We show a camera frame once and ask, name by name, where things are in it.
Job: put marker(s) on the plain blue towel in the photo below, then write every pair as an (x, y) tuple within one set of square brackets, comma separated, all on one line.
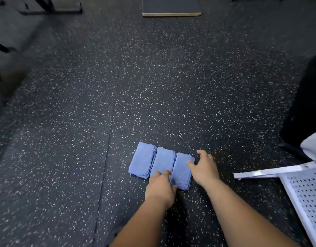
[(163, 159)]

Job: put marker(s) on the white perforated metal rack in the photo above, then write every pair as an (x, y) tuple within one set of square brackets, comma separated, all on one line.
[(307, 200)]

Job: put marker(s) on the person's left forearm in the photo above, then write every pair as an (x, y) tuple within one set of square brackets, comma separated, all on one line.
[(140, 226)]

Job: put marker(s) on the black ski trainer wooden-edged platform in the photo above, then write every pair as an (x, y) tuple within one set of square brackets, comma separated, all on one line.
[(171, 6)]

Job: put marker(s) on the person's right forearm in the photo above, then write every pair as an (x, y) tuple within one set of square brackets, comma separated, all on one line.
[(248, 218)]

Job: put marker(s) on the black ski trainer grey platform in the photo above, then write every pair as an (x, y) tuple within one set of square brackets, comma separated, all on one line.
[(65, 3)]

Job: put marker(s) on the person's right hand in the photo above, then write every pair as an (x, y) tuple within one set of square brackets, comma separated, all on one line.
[(204, 172)]

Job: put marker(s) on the person's left hand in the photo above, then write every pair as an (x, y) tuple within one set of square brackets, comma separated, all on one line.
[(160, 192)]

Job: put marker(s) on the black printed punching bag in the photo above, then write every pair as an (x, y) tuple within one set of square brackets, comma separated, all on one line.
[(307, 110)]

